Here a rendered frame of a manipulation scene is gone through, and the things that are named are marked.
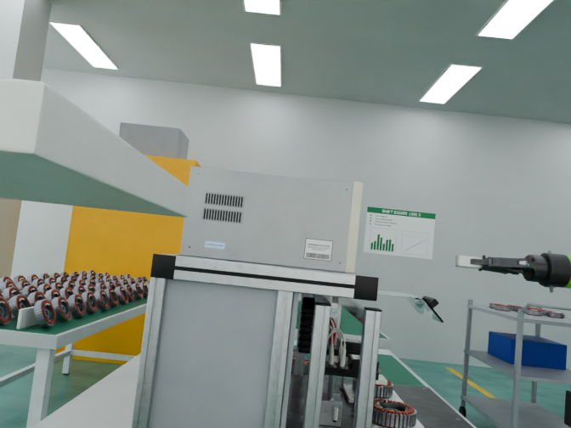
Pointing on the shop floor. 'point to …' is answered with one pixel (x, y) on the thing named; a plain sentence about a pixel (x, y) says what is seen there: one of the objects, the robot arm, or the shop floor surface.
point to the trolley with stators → (519, 365)
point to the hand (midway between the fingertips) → (468, 261)
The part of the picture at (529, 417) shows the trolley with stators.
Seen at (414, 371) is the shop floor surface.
